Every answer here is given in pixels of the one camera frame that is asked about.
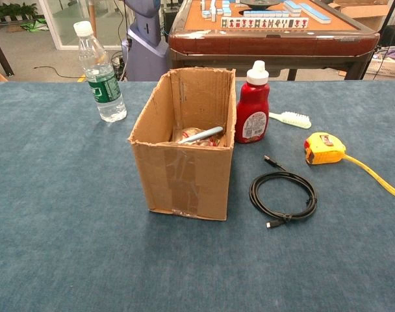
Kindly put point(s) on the red bottle with white cap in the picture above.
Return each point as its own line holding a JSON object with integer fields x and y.
{"x": 251, "y": 113}

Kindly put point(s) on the mint green toothbrush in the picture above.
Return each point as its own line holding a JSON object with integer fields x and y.
{"x": 295, "y": 121}

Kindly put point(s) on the yellow tape measure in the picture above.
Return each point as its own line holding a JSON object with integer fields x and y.
{"x": 324, "y": 151}

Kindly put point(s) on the open cardboard box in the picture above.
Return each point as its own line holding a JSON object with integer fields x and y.
{"x": 184, "y": 182}

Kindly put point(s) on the clear water bottle green label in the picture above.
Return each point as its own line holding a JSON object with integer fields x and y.
{"x": 103, "y": 91}

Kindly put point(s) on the white and red snack packet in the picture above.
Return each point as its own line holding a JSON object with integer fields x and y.
{"x": 191, "y": 131}

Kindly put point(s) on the brown mahjong table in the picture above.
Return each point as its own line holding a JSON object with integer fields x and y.
{"x": 265, "y": 44}

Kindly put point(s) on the upright blue mahjong tile cluster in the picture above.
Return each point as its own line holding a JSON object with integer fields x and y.
{"x": 213, "y": 9}

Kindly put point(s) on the row of face-up mahjong tiles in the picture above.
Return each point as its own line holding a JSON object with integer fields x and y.
{"x": 265, "y": 22}

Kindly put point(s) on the blue felt table mat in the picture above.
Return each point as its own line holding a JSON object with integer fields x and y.
{"x": 54, "y": 227}

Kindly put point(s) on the dark mahjong table centre dome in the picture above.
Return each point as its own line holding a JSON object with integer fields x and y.
{"x": 257, "y": 4}

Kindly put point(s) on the short blue mahjong tile stack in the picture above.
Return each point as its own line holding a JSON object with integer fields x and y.
{"x": 293, "y": 8}

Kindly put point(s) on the green fabric bundle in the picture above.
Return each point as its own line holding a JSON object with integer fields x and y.
{"x": 36, "y": 25}

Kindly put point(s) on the large brown carton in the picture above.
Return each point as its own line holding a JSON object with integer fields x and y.
{"x": 363, "y": 11}

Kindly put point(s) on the green potted plants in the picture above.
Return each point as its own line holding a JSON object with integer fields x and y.
{"x": 12, "y": 11}

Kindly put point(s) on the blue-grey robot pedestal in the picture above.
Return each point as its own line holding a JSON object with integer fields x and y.
{"x": 145, "y": 55}

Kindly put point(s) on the straight blue mahjong tile wall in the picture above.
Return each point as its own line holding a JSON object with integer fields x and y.
{"x": 265, "y": 13}

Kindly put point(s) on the wooden post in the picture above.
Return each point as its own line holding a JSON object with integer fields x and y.
{"x": 92, "y": 16}

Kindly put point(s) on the long blue mahjong tile wall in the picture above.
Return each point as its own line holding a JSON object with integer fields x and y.
{"x": 314, "y": 13}

